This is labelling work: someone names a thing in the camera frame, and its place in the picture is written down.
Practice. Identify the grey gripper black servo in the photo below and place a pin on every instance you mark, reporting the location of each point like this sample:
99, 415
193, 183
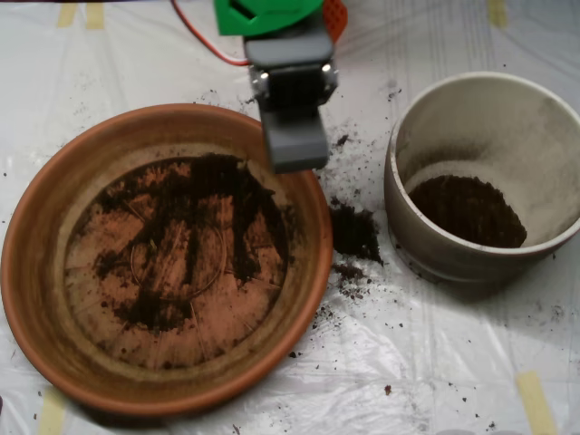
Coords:
292, 88

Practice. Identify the dark soil pile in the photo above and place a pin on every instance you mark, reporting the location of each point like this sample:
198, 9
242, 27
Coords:
213, 190

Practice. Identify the large spilled soil heap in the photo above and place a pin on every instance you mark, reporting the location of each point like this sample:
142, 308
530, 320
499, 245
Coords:
353, 233

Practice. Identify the small spilled soil clump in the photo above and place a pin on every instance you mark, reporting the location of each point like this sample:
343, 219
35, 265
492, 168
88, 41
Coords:
349, 271

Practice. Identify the white round plant pot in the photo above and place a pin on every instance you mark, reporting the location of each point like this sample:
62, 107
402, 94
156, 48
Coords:
453, 267

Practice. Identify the terracotta plant saucer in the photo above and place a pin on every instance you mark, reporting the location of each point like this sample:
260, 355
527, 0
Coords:
36, 272

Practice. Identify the beige masking tape strip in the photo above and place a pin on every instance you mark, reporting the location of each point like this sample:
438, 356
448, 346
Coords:
95, 16
52, 412
497, 12
537, 403
66, 14

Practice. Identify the clear plastic cover sheet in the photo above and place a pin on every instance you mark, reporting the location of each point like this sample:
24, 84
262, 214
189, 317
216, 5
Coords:
408, 362

